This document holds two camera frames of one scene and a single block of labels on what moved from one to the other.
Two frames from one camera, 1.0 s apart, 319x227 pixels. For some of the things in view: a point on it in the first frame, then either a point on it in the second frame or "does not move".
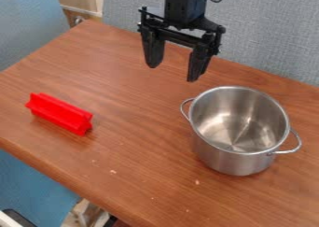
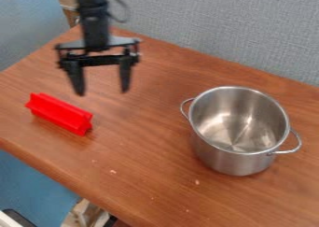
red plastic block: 61,113 does not move
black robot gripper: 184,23 to 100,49
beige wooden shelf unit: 81,3 does not move
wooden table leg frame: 85,216 does not move
